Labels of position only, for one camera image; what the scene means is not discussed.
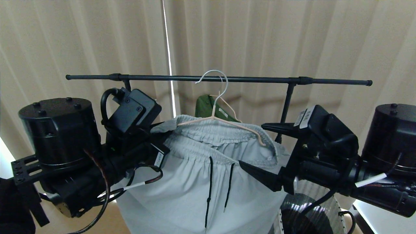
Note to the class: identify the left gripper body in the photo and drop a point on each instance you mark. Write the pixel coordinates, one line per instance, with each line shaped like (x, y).
(136, 156)

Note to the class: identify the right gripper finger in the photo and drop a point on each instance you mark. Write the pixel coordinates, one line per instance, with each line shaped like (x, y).
(279, 127)
(260, 175)

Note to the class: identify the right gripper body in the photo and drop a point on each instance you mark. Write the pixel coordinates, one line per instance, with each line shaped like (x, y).
(315, 169)

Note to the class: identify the pink clothes hanger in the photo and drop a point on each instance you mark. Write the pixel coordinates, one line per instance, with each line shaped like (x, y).
(227, 121)
(231, 110)

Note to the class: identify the pale grey shorts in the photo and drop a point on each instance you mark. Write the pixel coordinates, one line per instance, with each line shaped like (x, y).
(182, 195)

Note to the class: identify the green long-sleeved shirt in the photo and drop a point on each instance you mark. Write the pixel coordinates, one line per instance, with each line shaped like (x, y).
(204, 107)

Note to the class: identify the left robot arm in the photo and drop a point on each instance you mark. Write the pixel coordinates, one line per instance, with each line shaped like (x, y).
(58, 130)

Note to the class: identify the white laundry basket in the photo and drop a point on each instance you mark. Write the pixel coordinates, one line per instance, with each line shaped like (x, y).
(308, 214)

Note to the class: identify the black clothes rack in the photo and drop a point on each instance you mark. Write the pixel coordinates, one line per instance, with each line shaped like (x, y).
(260, 79)

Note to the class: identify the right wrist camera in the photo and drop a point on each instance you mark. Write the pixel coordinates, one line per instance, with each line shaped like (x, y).
(325, 130)

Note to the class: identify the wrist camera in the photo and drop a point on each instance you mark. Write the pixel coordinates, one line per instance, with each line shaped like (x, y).
(133, 110)
(325, 130)

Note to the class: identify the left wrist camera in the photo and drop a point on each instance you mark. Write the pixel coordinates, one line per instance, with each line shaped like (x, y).
(133, 110)

